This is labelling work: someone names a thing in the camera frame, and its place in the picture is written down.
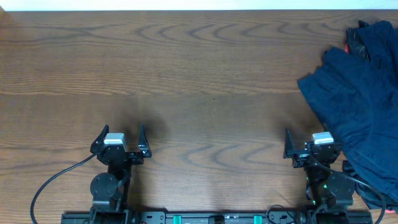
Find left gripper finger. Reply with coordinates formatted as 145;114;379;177
91;124;109;152
138;123;150;152

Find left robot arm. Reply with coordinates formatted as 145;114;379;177
89;124;152;224

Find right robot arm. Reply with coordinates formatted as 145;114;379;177
283;130;354;223

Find navy blue garment pile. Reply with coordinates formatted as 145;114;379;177
298;21;397;211

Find black patterned garment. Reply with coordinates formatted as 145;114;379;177
346;20;370;61

